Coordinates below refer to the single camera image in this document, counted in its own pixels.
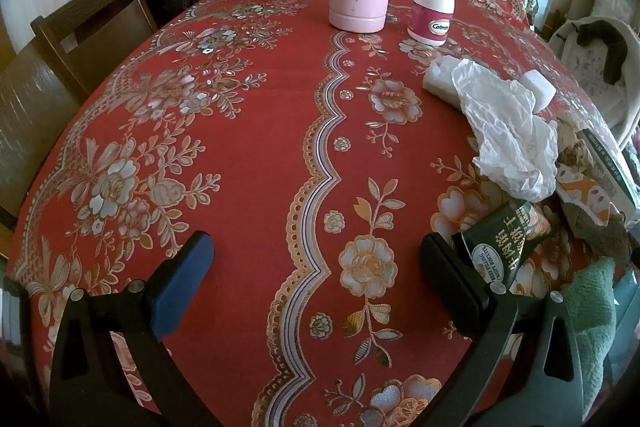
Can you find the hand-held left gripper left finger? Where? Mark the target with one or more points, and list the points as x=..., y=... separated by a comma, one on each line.
x=180, y=287

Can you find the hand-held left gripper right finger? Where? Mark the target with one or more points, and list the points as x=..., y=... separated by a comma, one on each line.
x=450, y=287

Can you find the dark green packet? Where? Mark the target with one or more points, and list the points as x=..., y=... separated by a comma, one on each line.
x=500, y=242

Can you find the white tissue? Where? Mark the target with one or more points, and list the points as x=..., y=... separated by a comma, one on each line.
x=505, y=142

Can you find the teal towel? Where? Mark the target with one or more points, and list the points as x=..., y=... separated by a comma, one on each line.
x=595, y=307

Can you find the orange patterned wrapper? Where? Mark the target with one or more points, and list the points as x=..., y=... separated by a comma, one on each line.
x=580, y=194

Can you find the grey crumpled wrapper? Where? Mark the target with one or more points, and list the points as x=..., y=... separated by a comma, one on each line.
x=600, y=232

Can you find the brown crumpled paper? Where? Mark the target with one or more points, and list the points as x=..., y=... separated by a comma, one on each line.
x=575, y=147

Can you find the white green medicine box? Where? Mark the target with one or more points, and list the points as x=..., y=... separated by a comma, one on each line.
x=607, y=167

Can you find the red floral tablecloth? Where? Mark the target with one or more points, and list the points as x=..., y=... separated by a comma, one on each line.
x=280, y=107

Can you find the brown wooden chair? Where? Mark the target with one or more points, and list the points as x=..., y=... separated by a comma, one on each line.
x=50, y=77

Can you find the white floral chair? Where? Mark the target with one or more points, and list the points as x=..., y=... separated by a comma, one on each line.
x=582, y=62

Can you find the white jacket black lining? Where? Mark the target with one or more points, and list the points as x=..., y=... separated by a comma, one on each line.
x=612, y=57

